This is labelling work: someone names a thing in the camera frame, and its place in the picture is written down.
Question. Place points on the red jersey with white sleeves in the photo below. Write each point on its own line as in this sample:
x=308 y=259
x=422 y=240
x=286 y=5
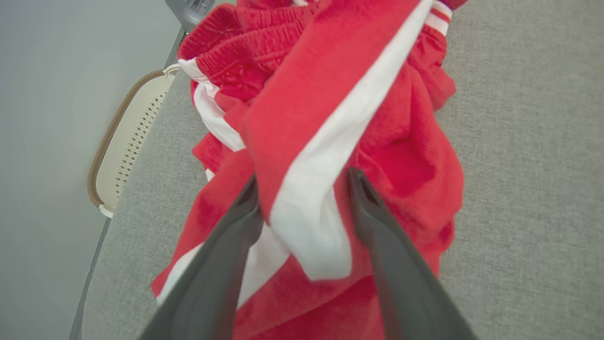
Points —
x=441 y=16

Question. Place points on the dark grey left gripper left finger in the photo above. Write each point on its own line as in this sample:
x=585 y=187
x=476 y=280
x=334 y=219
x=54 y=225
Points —
x=212 y=274

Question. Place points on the slanted grey metal frame post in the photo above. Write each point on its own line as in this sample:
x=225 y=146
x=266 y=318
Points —
x=188 y=14

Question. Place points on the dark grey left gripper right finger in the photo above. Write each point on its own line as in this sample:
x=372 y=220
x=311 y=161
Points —
x=406 y=283

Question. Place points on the cream laundry basket brown rim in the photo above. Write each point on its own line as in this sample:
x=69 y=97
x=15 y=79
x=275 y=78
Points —
x=137 y=127

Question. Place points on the red shorts with white stripe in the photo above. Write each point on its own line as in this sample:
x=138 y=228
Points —
x=236 y=38

